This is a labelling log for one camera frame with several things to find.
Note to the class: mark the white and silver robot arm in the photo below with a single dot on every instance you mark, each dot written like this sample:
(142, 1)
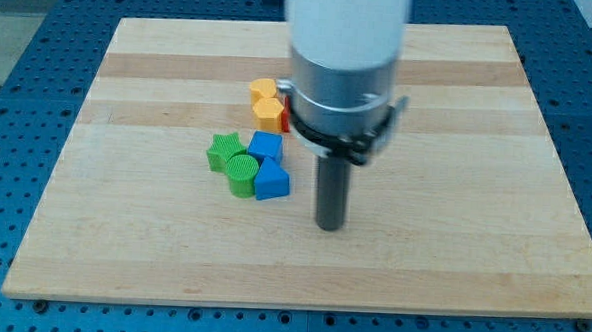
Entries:
(344, 55)

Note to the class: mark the blue triangle block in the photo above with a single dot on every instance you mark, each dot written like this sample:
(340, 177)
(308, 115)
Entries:
(272, 181)

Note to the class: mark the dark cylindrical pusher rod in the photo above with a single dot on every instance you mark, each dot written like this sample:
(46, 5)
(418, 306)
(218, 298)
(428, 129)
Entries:
(332, 186)

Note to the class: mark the blue cube block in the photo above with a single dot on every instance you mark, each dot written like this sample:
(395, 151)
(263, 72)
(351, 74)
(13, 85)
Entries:
(266, 145)

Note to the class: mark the red block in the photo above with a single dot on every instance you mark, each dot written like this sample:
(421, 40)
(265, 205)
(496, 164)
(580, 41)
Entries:
(285, 115)

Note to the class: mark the green cylinder block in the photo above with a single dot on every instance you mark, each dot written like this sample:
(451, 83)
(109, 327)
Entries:
(241, 171)

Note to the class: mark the yellow hexagon block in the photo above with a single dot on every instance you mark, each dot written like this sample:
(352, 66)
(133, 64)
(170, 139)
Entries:
(268, 115)

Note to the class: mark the green star block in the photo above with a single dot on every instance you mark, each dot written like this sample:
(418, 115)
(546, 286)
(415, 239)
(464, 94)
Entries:
(222, 149)

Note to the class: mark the yellow block rear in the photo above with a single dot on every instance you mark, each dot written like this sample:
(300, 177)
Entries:
(262, 88)

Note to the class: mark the light wooden board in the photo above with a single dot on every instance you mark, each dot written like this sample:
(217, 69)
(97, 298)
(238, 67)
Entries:
(467, 211)

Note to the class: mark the black clamp bracket on arm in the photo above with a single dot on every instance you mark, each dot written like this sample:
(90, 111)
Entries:
(349, 141)

